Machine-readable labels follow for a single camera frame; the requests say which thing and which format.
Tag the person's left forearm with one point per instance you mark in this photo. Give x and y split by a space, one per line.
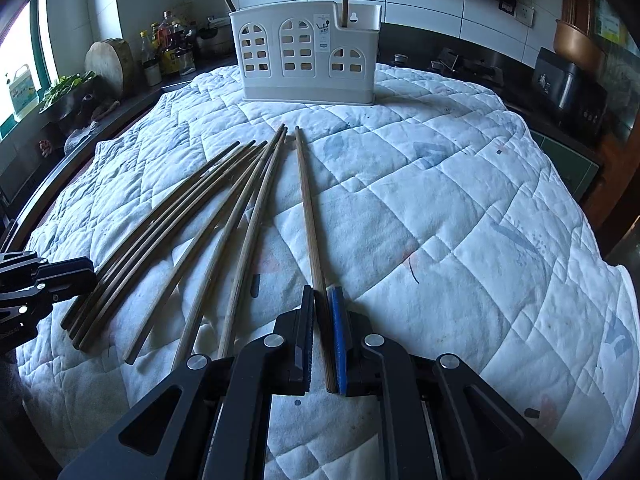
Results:
7 372

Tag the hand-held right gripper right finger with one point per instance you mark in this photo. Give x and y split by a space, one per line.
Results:
339 340

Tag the stove control knob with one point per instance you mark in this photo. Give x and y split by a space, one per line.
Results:
399 58
437 65

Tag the bowl of green vegetables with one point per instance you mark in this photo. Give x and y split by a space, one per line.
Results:
65 85

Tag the metal pot with lid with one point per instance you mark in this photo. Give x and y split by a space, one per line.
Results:
214 37

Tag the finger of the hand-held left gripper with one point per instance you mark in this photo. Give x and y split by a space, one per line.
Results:
20 262
70 277

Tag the white quilted blanket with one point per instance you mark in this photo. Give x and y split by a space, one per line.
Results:
425 210

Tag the black glass gas stove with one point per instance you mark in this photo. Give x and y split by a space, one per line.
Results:
420 77

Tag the round wooden cutting board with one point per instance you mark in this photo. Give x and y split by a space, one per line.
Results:
107 65

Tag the green base cabinet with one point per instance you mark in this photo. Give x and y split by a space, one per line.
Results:
570 165

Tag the long light bamboo chopstick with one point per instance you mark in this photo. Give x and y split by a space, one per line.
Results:
307 210

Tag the yellow capped bottle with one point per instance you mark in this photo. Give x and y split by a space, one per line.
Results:
146 47

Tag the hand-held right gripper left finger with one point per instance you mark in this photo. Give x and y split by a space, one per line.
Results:
306 340

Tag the black wall socket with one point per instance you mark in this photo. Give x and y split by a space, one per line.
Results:
506 6

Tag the dish detergent bottle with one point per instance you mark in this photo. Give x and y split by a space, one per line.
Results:
22 92

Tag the wooden glass-door cabinet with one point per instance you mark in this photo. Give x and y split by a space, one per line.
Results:
575 0

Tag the black burner pan support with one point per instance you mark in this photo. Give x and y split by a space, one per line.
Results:
475 67

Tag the white wall socket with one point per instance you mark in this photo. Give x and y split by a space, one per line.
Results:
524 14

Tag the green framed window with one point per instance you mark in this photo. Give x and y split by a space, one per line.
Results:
35 35

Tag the dark soy sauce bottle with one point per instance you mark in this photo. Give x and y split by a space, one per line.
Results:
169 40

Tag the small white seasoning jar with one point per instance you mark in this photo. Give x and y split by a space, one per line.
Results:
152 75

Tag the bunch of wooden chopsticks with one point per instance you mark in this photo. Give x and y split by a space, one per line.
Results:
275 152

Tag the copper inner pot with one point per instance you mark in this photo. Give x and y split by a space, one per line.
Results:
577 45

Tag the white plastic utensil holder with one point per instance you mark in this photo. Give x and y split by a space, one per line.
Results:
300 85

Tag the black rice cooker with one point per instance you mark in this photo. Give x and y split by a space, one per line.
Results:
565 90

